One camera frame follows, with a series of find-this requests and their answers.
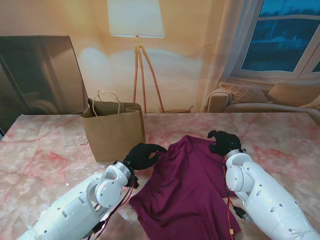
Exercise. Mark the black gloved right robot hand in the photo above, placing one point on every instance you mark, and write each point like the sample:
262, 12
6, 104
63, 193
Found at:
226, 145

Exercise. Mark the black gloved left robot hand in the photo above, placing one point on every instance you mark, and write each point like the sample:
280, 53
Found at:
141, 157

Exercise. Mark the kraft paper bag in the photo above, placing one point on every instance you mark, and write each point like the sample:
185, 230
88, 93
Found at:
115, 135

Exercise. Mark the maroon shorts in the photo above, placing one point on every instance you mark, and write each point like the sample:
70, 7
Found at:
185, 190

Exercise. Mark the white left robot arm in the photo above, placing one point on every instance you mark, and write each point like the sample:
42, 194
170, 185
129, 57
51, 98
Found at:
82, 205

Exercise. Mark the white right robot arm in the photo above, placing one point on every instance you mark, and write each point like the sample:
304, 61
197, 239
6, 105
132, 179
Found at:
262, 195

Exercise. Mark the beige sofa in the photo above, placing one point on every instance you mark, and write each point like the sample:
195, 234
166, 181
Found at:
250, 108

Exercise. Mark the cream knitted cushion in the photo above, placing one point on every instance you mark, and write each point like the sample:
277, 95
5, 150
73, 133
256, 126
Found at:
243, 93

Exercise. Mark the wicker basket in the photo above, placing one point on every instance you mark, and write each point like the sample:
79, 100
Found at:
177, 110

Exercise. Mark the plain beige cushion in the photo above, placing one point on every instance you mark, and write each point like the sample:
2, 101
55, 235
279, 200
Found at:
292, 93

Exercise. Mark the sheer cream curtain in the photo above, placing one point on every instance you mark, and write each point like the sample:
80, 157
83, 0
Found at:
225, 50

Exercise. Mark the dark glass panel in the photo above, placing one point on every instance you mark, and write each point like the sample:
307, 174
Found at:
37, 75

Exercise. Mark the tripod floor lamp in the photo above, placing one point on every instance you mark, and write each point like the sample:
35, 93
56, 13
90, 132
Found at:
136, 20

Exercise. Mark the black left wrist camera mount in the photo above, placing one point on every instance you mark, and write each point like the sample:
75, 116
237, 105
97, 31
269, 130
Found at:
132, 181

